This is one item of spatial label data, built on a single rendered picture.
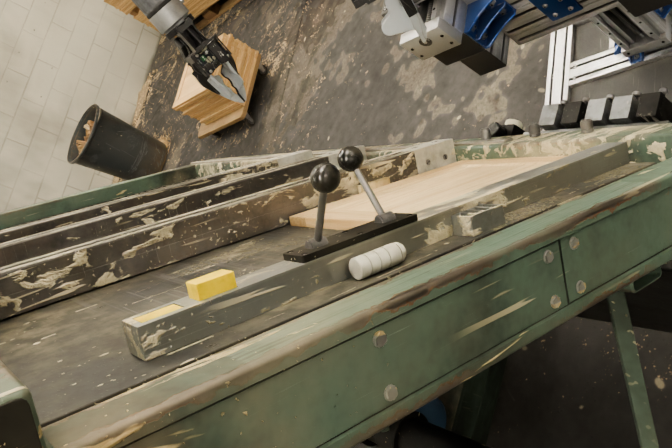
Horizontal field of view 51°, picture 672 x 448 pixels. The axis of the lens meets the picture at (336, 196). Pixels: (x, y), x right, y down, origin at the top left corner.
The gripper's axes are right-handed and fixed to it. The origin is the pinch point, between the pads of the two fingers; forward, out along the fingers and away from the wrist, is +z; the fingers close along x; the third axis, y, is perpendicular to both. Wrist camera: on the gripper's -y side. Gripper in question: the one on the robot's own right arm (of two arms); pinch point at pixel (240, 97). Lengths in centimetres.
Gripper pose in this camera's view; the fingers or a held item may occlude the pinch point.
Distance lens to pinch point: 156.6
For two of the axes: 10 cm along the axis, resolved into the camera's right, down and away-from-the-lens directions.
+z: 6.3, 7.1, 3.3
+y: 3.6, 1.1, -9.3
